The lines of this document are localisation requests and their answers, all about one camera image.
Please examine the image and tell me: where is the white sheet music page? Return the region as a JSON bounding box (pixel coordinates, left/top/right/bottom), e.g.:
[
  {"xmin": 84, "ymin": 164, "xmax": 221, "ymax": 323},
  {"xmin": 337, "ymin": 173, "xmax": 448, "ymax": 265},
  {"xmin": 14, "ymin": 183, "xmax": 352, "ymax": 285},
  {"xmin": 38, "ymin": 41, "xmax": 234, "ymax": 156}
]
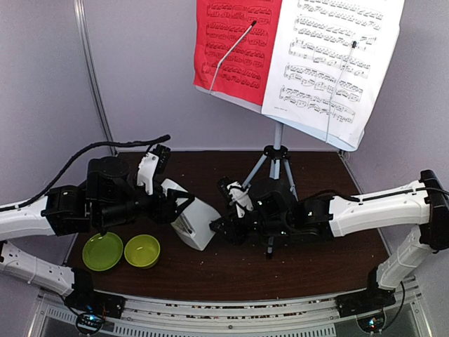
[{"xmin": 261, "ymin": 0, "xmax": 404, "ymax": 152}]

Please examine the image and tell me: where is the red sheet music page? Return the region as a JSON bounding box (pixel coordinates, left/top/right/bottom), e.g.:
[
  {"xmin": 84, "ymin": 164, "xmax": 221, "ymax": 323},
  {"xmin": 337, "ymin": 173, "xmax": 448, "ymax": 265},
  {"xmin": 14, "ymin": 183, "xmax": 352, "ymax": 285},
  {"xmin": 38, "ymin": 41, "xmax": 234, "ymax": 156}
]
[{"xmin": 194, "ymin": 0, "xmax": 282, "ymax": 105}]

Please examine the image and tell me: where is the aluminium corner post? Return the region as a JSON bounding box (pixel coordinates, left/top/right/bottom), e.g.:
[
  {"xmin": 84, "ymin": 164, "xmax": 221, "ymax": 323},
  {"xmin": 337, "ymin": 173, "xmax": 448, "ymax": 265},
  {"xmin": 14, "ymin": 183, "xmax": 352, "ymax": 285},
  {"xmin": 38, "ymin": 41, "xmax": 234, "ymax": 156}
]
[
  {"xmin": 73, "ymin": 0, "xmax": 114, "ymax": 142},
  {"xmin": 338, "ymin": 150, "xmax": 351, "ymax": 162}
]

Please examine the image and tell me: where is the green plate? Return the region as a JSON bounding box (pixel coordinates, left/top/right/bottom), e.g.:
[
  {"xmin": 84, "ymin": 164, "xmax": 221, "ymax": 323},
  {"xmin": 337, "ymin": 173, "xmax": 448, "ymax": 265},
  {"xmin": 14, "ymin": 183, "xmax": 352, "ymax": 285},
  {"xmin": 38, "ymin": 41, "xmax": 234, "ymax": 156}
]
[{"xmin": 82, "ymin": 232, "xmax": 123, "ymax": 272}]

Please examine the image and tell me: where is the white perforated music stand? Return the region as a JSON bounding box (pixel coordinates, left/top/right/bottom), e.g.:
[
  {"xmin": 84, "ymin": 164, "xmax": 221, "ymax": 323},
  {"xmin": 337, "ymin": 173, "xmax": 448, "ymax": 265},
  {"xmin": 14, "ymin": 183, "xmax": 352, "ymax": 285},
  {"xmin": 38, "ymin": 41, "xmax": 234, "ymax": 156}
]
[{"xmin": 194, "ymin": 0, "xmax": 366, "ymax": 260}]

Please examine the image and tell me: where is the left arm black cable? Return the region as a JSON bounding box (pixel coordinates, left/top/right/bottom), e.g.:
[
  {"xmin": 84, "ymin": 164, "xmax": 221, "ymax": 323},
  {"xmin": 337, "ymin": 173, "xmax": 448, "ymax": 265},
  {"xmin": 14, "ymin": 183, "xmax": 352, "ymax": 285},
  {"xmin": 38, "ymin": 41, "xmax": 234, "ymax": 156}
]
[{"xmin": 0, "ymin": 133, "xmax": 172, "ymax": 213}]

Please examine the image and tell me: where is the grey metronome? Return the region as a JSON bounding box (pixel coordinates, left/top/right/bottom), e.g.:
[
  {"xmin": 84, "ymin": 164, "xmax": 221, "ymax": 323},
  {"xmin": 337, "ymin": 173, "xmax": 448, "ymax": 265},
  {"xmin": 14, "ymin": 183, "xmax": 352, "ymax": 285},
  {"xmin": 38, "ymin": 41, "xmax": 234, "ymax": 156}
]
[{"xmin": 161, "ymin": 178, "xmax": 220, "ymax": 251}]

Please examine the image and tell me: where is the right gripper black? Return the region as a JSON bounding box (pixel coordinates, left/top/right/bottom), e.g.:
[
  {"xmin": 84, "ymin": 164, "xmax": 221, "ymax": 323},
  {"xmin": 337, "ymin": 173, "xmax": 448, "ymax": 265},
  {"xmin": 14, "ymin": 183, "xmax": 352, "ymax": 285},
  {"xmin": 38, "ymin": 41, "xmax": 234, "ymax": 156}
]
[{"xmin": 210, "ymin": 209, "xmax": 291, "ymax": 246}]

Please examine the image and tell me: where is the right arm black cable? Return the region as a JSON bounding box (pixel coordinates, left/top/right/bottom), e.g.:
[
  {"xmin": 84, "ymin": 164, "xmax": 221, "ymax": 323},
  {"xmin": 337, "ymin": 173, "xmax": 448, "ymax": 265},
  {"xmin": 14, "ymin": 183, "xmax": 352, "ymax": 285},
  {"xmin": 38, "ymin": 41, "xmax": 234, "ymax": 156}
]
[{"xmin": 304, "ymin": 187, "xmax": 449, "ymax": 206}]

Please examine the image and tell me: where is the right aluminium corner post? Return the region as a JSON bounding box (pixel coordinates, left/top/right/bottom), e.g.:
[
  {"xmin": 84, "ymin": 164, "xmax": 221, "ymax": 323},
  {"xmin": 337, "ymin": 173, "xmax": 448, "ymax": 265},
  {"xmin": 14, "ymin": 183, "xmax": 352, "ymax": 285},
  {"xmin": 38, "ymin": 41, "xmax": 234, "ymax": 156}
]
[{"xmin": 338, "ymin": 150, "xmax": 351, "ymax": 162}]

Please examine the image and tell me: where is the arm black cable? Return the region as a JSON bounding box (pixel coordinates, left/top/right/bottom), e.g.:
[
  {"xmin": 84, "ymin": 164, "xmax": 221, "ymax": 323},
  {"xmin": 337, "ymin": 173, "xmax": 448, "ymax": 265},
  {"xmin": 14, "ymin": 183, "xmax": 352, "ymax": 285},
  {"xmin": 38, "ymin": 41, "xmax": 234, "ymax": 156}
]
[
  {"xmin": 304, "ymin": 187, "xmax": 449, "ymax": 206},
  {"xmin": 0, "ymin": 133, "xmax": 172, "ymax": 213}
]

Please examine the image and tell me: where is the yellow-green bowl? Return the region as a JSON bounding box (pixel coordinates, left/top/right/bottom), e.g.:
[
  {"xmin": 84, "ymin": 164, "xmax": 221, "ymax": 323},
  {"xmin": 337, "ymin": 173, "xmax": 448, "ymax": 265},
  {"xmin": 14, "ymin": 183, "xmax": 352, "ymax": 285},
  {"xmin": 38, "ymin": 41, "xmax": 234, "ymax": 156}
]
[{"xmin": 123, "ymin": 234, "xmax": 161, "ymax": 269}]

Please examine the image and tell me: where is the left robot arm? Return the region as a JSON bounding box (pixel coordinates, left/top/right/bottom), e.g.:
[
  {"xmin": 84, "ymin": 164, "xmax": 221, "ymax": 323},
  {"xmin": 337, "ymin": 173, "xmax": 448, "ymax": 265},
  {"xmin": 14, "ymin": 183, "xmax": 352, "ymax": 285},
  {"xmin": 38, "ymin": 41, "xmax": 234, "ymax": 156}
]
[{"xmin": 1, "ymin": 154, "xmax": 195, "ymax": 312}]

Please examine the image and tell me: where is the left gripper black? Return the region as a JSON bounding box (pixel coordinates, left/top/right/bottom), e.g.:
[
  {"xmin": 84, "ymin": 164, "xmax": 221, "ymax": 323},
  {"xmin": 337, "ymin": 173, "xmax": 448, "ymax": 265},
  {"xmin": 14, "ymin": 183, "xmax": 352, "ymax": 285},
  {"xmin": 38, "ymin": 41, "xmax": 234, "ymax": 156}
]
[{"xmin": 95, "ymin": 177, "xmax": 194, "ymax": 228}]

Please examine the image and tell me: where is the left aluminium corner post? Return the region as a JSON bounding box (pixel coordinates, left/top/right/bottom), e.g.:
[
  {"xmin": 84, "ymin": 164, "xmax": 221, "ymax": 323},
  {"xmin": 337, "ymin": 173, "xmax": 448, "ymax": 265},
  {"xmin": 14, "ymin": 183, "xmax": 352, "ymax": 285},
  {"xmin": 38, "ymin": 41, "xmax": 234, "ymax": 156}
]
[{"xmin": 73, "ymin": 0, "xmax": 114, "ymax": 142}]

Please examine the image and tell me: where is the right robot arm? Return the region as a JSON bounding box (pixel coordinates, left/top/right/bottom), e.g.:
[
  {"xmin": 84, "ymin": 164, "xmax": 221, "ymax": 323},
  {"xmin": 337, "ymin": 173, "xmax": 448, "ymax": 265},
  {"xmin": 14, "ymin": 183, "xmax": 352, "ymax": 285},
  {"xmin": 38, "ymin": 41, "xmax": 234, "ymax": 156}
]
[{"xmin": 210, "ymin": 170, "xmax": 448, "ymax": 314}]

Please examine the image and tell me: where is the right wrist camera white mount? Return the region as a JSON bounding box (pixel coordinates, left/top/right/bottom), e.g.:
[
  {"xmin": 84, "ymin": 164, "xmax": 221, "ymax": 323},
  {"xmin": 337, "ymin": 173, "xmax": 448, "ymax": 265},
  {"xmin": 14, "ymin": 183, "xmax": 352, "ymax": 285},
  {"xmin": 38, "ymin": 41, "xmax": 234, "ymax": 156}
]
[{"xmin": 217, "ymin": 177, "xmax": 253, "ymax": 218}]

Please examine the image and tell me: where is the aluminium front rail frame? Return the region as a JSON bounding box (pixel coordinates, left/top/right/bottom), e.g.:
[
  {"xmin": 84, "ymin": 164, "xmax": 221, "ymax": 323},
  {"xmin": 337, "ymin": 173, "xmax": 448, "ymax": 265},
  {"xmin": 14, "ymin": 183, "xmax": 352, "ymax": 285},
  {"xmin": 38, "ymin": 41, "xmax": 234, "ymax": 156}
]
[{"xmin": 34, "ymin": 277, "xmax": 422, "ymax": 337}]

